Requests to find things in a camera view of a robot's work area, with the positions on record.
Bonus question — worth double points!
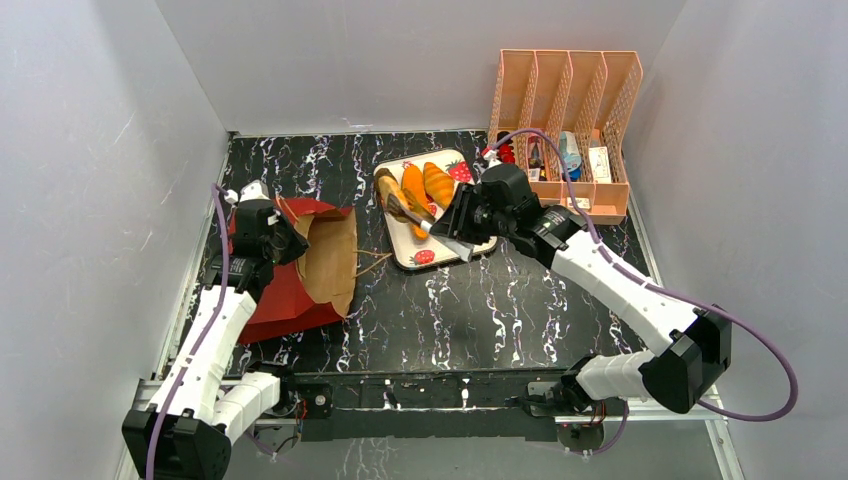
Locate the strawberry print tray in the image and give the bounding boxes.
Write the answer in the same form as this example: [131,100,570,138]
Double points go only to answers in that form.
[374,149,475,271]

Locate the small striped fake croissant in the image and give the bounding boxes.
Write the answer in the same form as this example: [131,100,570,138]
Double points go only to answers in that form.
[374,168,411,223]

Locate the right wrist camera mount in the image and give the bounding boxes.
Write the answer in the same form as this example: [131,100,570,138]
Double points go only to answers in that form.
[482,147,502,171]

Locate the pink tube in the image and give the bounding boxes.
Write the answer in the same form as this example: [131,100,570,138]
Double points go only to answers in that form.
[527,135,547,182]

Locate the red brown paper bag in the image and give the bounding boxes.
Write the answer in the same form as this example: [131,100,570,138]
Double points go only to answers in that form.
[238,197,359,344]

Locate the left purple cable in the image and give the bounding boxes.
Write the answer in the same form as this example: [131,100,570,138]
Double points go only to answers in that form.
[144,182,280,480]

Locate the red black bottle stack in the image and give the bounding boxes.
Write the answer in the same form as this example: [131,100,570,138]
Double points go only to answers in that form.
[496,131,516,164]

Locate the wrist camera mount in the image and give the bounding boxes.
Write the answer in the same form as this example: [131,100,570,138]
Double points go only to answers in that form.
[482,147,502,171]
[223,180,271,206]

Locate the metal tongs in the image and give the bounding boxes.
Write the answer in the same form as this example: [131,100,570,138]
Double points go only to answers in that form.
[385,194,474,262]

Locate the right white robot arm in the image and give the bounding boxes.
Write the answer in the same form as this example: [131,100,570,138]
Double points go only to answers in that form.
[421,164,732,414]

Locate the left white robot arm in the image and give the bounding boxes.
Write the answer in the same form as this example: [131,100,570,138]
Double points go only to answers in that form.
[122,195,308,479]

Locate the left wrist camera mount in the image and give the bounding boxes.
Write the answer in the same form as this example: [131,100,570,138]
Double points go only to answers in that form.
[223,180,271,206]

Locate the small white card box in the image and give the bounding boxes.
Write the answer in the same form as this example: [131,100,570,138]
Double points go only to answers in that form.
[566,197,591,212]

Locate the peach desk organizer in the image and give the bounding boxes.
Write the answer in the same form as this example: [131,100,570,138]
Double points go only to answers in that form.
[488,49,643,225]

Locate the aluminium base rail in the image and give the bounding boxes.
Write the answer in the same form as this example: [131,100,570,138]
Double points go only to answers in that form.
[158,369,743,479]

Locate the fake bread loaf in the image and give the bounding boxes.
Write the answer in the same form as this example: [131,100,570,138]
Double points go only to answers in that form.
[423,162,455,209]
[401,164,435,222]

